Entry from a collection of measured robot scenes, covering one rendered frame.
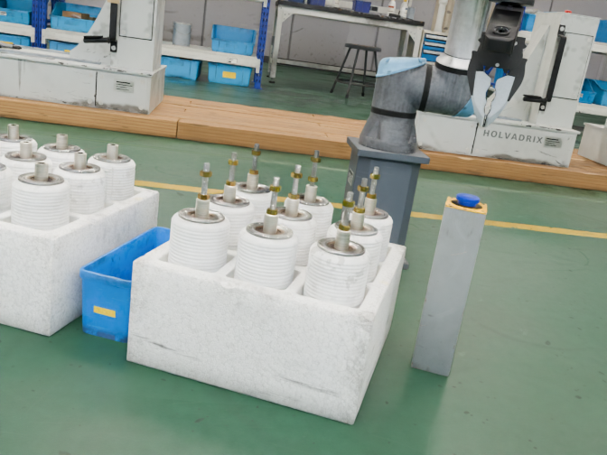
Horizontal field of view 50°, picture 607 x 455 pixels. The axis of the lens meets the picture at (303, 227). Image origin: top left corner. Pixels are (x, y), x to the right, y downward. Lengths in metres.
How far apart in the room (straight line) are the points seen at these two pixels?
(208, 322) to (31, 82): 2.31
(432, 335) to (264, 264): 0.37
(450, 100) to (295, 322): 0.85
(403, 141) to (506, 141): 1.73
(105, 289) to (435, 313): 0.58
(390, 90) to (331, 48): 7.85
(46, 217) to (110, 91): 1.98
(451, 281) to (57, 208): 0.69
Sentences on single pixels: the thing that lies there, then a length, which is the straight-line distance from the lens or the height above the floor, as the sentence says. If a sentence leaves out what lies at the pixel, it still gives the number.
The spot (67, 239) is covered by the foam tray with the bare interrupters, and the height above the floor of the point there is 0.17.
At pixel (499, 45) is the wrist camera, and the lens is 1.05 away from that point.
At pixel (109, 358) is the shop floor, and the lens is 1.15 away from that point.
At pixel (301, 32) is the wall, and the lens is 9.44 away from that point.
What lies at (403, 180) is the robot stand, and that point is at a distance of 1.67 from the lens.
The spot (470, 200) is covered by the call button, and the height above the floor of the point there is 0.33.
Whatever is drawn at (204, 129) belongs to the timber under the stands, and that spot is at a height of 0.06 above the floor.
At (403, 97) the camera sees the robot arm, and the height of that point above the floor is 0.44.
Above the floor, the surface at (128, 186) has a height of 0.20.
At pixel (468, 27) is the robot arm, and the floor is 0.62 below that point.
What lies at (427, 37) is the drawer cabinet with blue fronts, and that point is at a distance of 6.62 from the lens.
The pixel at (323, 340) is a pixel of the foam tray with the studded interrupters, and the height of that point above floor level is 0.13.
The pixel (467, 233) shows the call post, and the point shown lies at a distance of 1.14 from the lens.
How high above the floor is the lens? 0.57
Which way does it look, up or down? 17 degrees down
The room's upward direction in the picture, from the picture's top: 8 degrees clockwise
